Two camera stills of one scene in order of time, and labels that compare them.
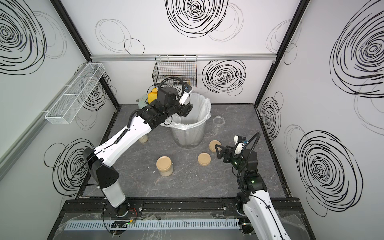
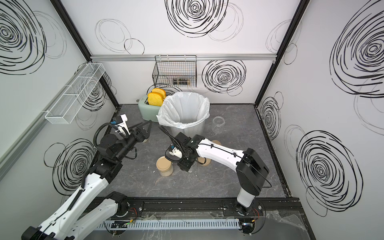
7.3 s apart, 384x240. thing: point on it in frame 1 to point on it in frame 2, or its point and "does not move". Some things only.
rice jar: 164,166 does not move
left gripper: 185,110 to 142,136
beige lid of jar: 204,159 does not move
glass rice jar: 218,122 does not move
